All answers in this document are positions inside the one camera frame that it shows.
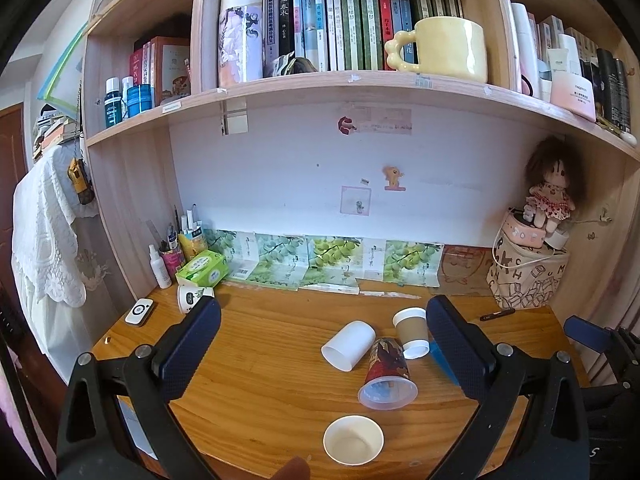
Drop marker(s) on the red patterned clear plastic cup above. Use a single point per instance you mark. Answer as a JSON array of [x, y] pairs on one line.
[[387, 367]]

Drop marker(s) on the green tissue box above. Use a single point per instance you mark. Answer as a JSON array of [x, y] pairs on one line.
[[202, 267]]

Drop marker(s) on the dark blue bottle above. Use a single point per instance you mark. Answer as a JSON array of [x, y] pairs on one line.
[[112, 105]]

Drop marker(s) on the white spray bottle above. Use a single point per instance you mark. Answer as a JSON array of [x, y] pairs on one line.
[[160, 270]]

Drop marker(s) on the pale yellow ceramic mug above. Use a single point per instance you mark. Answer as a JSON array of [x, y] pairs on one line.
[[450, 50]]

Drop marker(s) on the small white bottle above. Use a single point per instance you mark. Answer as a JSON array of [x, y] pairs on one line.
[[127, 92]]

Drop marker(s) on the wide white paper cup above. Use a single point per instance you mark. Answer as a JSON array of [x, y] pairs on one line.
[[352, 442]]

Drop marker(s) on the green plastic folder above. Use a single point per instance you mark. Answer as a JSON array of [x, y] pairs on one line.
[[60, 75]]

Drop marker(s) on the tall white bottle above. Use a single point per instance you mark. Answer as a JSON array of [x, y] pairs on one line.
[[522, 45]]

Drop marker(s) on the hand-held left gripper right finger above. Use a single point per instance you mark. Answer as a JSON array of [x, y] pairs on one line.
[[456, 347]]

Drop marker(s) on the row of upright books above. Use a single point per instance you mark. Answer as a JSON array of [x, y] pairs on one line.
[[350, 25]]

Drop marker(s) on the plain white paper cup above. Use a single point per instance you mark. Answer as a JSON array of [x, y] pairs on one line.
[[348, 345]]

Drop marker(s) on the blue box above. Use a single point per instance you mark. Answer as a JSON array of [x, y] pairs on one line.
[[442, 360]]

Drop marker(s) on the pink pen holder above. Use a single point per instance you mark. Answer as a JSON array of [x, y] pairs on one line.
[[171, 262]]

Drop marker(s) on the red boxed books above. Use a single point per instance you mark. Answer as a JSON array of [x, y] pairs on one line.
[[167, 67]]

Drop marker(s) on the blue jar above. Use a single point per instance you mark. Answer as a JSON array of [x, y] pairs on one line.
[[140, 101]]

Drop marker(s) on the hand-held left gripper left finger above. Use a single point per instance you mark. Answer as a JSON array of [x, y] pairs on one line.
[[194, 342]]

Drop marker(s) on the white handheld device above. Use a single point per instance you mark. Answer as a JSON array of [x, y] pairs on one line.
[[139, 312]]

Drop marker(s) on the pink music box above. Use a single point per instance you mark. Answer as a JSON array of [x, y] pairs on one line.
[[520, 230]]

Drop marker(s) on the white floral thermos bottle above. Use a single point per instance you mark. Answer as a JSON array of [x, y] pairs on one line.
[[241, 35]]

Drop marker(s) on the stack of papers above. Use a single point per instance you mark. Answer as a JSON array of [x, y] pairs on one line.
[[52, 130]]

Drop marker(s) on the black pen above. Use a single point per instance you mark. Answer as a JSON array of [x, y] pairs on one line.
[[497, 314]]

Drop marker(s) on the red mushroom sticker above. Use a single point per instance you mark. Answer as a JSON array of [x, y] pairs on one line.
[[345, 125]]

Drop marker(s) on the small printed white cup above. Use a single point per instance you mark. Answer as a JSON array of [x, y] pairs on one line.
[[191, 299]]

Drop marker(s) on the brown sleeved paper cup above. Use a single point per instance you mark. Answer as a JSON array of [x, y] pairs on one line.
[[412, 332]]

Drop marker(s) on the wooden bookshelf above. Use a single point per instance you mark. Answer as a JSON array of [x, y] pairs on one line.
[[300, 83]]

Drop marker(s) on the letter print fabric bag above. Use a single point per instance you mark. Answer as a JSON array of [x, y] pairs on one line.
[[530, 280]]

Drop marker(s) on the brown wooden door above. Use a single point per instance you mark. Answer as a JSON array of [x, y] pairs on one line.
[[11, 160]]

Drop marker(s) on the brown printed paper bag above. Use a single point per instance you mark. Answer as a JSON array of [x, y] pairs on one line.
[[465, 270]]

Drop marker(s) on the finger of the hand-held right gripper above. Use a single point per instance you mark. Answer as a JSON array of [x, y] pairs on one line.
[[586, 334]]

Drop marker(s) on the yellow toy excavator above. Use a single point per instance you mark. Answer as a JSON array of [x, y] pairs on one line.
[[81, 182]]

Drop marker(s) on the clear ruler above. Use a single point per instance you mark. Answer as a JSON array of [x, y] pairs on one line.
[[155, 235]]

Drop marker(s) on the white squeeze tube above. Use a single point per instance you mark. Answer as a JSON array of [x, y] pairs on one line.
[[557, 62]]

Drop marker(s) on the green grape print box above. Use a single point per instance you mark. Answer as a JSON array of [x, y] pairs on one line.
[[227, 252], [277, 260], [332, 262], [410, 262]]

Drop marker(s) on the brown haired rag doll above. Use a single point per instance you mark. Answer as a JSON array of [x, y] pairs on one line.
[[550, 180]]

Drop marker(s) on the white lace cloth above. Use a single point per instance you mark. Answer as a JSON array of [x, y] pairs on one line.
[[45, 225]]

